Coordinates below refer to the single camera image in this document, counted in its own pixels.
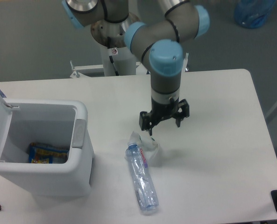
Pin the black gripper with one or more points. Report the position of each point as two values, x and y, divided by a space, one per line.
179 110

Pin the clear crushed plastic bottle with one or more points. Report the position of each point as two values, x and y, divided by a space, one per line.
143 184

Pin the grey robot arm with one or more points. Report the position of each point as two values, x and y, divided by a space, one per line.
157 47

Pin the white open trash can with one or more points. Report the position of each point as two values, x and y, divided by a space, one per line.
60 123

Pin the blue plastic bag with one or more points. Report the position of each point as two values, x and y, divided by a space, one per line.
253 13

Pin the blue yellow snack wrapper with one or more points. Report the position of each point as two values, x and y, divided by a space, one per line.
40 153

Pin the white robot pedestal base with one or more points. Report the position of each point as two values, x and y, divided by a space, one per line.
119 58

